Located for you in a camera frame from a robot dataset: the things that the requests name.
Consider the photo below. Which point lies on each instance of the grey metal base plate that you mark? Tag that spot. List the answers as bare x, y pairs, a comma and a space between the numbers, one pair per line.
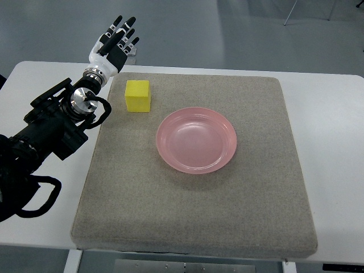
128, 265

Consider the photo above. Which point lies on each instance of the white table leg frame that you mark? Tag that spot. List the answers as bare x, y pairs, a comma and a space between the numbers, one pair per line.
73, 261

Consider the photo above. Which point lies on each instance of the yellow cube block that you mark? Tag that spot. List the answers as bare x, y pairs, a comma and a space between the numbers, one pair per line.
138, 96

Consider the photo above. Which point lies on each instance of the beige fabric mat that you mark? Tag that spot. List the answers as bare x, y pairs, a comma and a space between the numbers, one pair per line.
256, 206

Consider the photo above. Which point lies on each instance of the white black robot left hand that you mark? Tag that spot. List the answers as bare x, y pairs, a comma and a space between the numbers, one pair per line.
107, 55

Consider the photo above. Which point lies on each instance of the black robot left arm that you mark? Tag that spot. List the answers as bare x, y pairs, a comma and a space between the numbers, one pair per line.
55, 125

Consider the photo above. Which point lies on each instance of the metal chair legs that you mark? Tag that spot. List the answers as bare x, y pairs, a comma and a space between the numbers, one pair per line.
328, 11

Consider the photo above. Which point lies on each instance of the pink plate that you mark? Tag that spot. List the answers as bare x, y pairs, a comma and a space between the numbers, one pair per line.
196, 140

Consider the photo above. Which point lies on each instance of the small clear plastic box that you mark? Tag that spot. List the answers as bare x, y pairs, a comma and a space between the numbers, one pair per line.
130, 51

